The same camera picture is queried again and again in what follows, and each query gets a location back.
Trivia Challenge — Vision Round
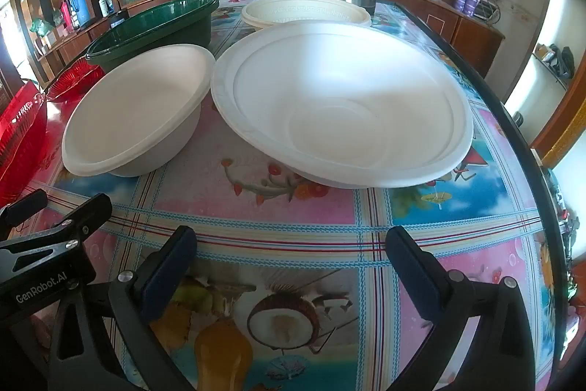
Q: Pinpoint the small white bowl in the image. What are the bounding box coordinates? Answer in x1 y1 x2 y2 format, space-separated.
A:
62 44 217 178

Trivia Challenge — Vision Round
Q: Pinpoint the blue thermos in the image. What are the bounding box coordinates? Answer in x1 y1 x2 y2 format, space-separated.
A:
68 0 93 28

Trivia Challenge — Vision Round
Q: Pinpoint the red gold-rimmed plate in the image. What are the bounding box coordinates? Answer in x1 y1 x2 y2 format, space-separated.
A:
0 78 49 202

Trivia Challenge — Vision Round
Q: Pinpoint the wooden side cabinet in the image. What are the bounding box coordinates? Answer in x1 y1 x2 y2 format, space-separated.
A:
428 0 507 78

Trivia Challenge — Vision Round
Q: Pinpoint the green package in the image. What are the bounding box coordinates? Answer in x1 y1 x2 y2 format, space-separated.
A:
28 18 56 38

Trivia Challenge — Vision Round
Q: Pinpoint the large white bowl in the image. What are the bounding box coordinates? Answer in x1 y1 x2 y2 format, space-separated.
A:
211 21 474 189

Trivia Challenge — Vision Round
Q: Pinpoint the dark green bowl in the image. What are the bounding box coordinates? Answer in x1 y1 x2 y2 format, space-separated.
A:
85 0 221 73

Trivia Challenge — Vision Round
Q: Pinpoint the wooden counter cabinet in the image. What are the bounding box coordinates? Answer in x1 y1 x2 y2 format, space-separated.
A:
34 13 117 73

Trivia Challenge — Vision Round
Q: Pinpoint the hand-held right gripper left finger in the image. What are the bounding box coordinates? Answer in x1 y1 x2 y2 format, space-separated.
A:
48 225 199 391

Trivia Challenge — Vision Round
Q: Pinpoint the black bag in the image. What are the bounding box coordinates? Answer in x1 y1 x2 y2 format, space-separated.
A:
547 44 576 81

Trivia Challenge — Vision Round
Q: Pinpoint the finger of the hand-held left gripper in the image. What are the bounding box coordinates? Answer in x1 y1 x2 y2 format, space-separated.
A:
0 193 114 276
0 189 49 231

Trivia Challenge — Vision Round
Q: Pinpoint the cream ribbed bowl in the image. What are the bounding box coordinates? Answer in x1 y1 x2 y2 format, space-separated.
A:
241 0 372 30

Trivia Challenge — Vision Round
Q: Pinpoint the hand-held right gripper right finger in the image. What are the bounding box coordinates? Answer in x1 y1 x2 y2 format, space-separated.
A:
386 226 536 391

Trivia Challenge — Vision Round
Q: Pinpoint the black-edged dining table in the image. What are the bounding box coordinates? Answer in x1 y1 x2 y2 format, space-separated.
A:
0 0 573 391

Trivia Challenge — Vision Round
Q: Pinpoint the wire basket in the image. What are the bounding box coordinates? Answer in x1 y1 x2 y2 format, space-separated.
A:
474 0 504 25

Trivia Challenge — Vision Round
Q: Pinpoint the red plastic bowl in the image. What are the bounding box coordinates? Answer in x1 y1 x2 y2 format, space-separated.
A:
45 56 107 104

